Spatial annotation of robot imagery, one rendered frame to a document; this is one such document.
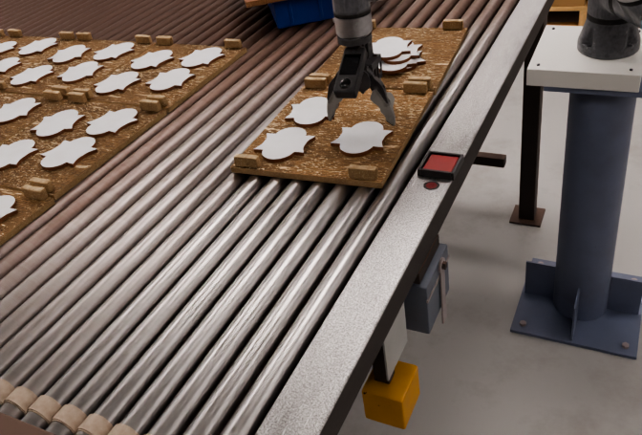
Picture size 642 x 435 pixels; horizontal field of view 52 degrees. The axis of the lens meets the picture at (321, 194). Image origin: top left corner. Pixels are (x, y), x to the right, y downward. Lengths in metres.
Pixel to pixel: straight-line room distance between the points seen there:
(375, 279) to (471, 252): 1.50
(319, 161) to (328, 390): 0.60
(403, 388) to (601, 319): 1.23
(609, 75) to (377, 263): 0.87
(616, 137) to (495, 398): 0.83
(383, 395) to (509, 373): 1.00
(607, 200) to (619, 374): 0.54
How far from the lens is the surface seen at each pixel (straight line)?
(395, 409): 1.24
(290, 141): 1.49
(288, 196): 1.35
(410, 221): 1.24
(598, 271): 2.22
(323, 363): 1.00
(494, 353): 2.23
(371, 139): 1.45
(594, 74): 1.78
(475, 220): 2.76
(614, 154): 1.97
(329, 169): 1.38
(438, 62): 1.81
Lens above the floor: 1.66
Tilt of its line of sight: 34 degrees down
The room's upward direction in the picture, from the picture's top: 9 degrees counter-clockwise
